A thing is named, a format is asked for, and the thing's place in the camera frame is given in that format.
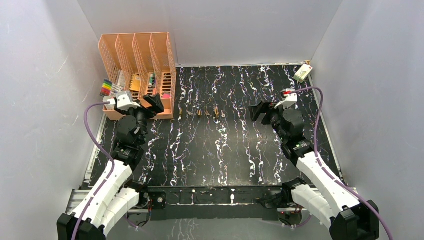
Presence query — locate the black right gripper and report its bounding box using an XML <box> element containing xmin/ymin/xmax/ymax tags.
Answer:
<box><xmin>248</xmin><ymin>99</ymin><xmax>291</xmax><ymax>142</ymax></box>

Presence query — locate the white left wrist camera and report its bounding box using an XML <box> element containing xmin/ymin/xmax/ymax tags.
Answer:
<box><xmin>106</xmin><ymin>90</ymin><xmax>141</xmax><ymax>111</ymax></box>

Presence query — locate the pink plastic file organizer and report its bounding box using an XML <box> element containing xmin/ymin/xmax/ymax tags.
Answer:
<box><xmin>98</xmin><ymin>32</ymin><xmax>177</xmax><ymax>120</ymax></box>

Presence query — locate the colourful marker pen set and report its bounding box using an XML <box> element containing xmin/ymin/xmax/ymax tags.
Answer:
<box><xmin>99</xmin><ymin>79</ymin><xmax>124</xmax><ymax>97</ymax></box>

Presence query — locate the small white red box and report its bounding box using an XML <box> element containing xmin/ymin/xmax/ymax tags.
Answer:
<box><xmin>103</xmin><ymin>95</ymin><xmax>115</xmax><ymax>105</ymax></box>

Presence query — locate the green white glue stick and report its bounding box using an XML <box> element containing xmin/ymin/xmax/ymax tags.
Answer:
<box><xmin>148</xmin><ymin>73</ymin><xmax>156</xmax><ymax>88</ymax></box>

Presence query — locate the white green small box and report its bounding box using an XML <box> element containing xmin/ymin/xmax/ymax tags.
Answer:
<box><xmin>293</xmin><ymin>63</ymin><xmax>313</xmax><ymax>83</ymax></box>

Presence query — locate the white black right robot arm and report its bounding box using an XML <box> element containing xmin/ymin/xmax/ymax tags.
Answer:
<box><xmin>248</xmin><ymin>101</ymin><xmax>380</xmax><ymax>240</ymax></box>

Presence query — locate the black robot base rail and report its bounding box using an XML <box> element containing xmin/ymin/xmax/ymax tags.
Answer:
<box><xmin>117</xmin><ymin>185</ymin><xmax>314</xmax><ymax>222</ymax></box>

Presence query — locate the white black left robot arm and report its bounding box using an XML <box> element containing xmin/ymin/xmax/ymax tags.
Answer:
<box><xmin>56</xmin><ymin>91</ymin><xmax>165</xmax><ymax>240</ymax></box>

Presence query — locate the yellow spiral notebook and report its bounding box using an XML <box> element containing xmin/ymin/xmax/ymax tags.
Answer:
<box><xmin>129</xmin><ymin>74</ymin><xmax>141</xmax><ymax>92</ymax></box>

